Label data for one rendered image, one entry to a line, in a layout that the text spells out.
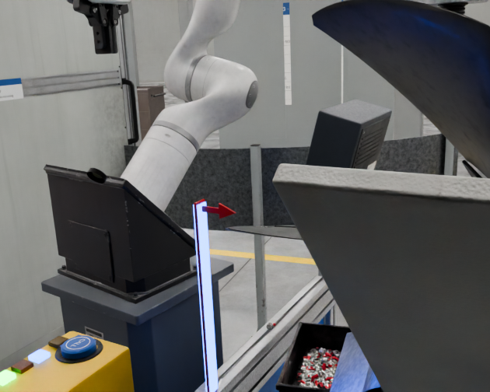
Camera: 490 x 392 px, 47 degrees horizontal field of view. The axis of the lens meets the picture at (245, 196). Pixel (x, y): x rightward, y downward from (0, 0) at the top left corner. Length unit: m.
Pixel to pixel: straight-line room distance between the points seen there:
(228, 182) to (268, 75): 4.56
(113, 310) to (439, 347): 0.85
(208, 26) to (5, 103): 1.27
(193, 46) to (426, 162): 1.75
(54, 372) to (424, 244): 0.51
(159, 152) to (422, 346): 0.92
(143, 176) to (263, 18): 5.98
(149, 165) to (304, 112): 5.85
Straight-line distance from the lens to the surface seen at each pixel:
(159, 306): 1.13
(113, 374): 0.70
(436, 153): 2.89
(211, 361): 0.94
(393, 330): 0.37
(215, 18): 1.29
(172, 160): 1.22
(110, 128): 2.79
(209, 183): 2.64
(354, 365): 0.79
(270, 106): 7.12
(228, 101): 1.28
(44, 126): 2.52
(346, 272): 0.31
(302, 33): 6.95
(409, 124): 5.07
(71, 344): 0.71
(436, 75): 0.50
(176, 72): 1.34
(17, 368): 0.70
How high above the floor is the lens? 1.42
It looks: 15 degrees down
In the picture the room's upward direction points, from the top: 3 degrees counter-clockwise
